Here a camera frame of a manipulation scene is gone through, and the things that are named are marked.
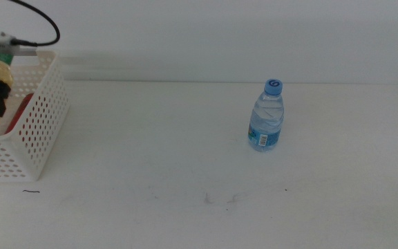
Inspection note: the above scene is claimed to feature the black left camera cable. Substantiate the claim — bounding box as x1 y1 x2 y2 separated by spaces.
8 0 61 48

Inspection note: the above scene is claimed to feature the small water bottle blue cap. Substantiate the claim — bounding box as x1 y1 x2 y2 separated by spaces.
247 78 285 153

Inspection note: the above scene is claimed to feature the white perforated plastic basket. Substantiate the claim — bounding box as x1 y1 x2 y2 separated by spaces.
0 50 71 183

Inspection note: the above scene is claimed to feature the red slim soda can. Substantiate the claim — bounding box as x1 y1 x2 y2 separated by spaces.
4 92 57 146

